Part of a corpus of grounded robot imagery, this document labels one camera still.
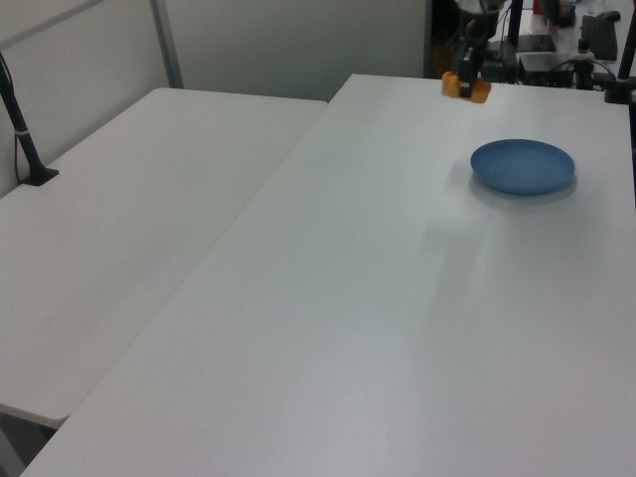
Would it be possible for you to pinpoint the black Franka gripper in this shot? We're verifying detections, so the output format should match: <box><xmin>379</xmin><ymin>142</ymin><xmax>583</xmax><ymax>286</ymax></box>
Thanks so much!
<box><xmin>457</xmin><ymin>8</ymin><xmax>500</xmax><ymax>99</ymax></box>

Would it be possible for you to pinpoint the orange twisted bread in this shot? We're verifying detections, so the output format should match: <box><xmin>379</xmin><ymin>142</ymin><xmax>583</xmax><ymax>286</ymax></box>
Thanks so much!
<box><xmin>440</xmin><ymin>70</ymin><xmax>493</xmax><ymax>105</ymax></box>

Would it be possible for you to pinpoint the thin black stand pole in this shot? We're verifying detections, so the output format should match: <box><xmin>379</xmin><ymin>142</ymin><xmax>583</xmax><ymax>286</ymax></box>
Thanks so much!
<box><xmin>507</xmin><ymin>0</ymin><xmax>524</xmax><ymax>83</ymax></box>

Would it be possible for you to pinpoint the black electronics box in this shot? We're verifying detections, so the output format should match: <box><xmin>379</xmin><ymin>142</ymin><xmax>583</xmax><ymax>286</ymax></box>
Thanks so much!
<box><xmin>518</xmin><ymin>52</ymin><xmax>574</xmax><ymax>87</ymax></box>

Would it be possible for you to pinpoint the blue round plate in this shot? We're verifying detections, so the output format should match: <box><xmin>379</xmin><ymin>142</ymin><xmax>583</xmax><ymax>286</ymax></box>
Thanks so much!
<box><xmin>469</xmin><ymin>138</ymin><xmax>577</xmax><ymax>196</ymax></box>

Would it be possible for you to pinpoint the dark grey bag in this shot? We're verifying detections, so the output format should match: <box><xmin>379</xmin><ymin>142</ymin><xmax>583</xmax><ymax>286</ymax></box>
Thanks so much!
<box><xmin>579</xmin><ymin>13</ymin><xmax>622</xmax><ymax>60</ymax></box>

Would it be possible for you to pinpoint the black pole with table clamp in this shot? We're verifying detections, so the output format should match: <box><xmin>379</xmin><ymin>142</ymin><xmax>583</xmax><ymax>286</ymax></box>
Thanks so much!
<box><xmin>602</xmin><ymin>19</ymin><xmax>636</xmax><ymax>105</ymax></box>

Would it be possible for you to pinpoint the small black camera on stand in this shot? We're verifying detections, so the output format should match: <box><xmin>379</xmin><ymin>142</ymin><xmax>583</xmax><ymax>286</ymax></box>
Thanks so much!
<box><xmin>575</xmin><ymin>38</ymin><xmax>596</xmax><ymax>91</ymax></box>

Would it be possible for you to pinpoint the black camera pole with base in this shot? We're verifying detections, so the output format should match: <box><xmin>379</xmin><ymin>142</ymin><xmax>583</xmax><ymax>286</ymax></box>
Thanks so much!
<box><xmin>0</xmin><ymin>51</ymin><xmax>60</xmax><ymax>188</ymax></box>

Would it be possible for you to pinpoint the thin black cable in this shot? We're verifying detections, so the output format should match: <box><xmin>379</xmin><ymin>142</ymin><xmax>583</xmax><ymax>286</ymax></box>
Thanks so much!
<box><xmin>13</xmin><ymin>133</ymin><xmax>25</xmax><ymax>184</ymax></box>

